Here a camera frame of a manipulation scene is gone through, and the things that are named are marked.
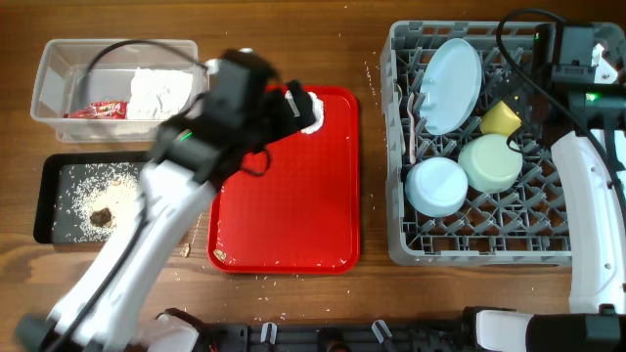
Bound yellow plastic cup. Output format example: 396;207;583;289
479;102;521;137

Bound white tissue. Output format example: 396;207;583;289
300;92;325;135

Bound white paper napkin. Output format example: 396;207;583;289
126;67;193;120

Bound green bowl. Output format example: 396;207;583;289
458;134;522;194

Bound large light blue plate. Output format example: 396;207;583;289
419;38;482;135

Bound red snack wrapper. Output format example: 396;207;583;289
64;101;127;119

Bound white plastic fork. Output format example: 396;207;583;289
406;93;417;165

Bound small light blue saucer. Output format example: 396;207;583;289
405;157;469;217

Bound brown food scraps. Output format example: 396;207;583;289
58;163;146;242

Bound white plastic spoon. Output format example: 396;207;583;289
394;81;406;155

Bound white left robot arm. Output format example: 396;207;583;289
15;49;316;351

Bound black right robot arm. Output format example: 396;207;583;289
464;18;625;351

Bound grey dishwasher rack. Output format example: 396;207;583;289
379;20;626;268

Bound clear plastic waste bin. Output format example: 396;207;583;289
30;39;207;143

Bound black food waste tray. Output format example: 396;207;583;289
33;152;146;245

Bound red serving tray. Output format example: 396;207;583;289
207;86;360;275

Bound peanut shell on tray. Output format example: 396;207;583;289
213;249;227;263

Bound peanut shell on table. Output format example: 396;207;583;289
180;242;191;258

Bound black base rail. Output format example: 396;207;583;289
190;321;480;352

